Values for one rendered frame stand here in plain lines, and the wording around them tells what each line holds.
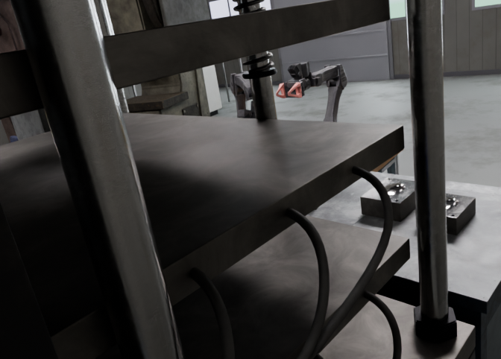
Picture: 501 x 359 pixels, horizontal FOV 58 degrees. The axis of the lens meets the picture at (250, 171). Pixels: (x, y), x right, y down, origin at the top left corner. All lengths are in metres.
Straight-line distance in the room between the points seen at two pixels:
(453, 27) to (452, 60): 0.55
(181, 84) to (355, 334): 4.47
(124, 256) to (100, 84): 0.15
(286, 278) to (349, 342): 0.30
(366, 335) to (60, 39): 0.98
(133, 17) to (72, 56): 4.65
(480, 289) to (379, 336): 0.30
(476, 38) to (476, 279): 7.45
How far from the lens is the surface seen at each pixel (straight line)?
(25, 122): 1.87
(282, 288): 0.89
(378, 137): 0.87
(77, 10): 0.38
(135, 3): 4.98
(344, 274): 0.91
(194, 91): 5.55
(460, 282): 1.33
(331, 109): 2.38
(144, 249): 0.42
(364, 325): 1.20
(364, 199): 1.66
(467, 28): 8.64
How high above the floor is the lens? 1.54
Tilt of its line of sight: 19 degrees down
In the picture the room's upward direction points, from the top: 10 degrees counter-clockwise
